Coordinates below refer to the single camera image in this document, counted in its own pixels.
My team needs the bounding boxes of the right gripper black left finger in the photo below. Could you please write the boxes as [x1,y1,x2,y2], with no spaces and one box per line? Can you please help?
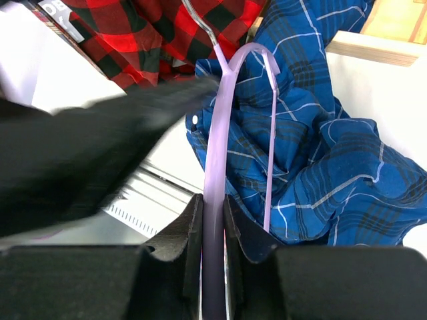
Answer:
[1,194,203,319]

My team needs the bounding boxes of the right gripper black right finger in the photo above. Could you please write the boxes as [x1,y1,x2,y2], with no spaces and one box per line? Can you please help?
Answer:
[224,196,426,320]

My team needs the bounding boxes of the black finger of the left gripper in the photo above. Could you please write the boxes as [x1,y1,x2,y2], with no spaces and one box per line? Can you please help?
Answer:
[1,77,219,237]

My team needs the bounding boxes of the lilac hanger of blue shirt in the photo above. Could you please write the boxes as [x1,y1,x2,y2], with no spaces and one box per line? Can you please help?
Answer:
[183,1,280,319]

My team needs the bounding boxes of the blue plaid shirt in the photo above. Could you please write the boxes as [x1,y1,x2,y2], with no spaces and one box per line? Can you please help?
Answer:
[185,0,427,247]

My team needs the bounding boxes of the red black plaid shirt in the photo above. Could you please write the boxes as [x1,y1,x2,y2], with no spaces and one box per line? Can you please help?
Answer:
[63,0,268,91]

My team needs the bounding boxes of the wooden clothes rack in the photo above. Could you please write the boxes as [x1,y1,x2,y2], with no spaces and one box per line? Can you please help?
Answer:
[246,0,427,67]

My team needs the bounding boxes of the aluminium mounting rail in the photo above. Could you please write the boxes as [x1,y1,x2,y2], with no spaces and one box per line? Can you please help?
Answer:
[103,161,201,238]

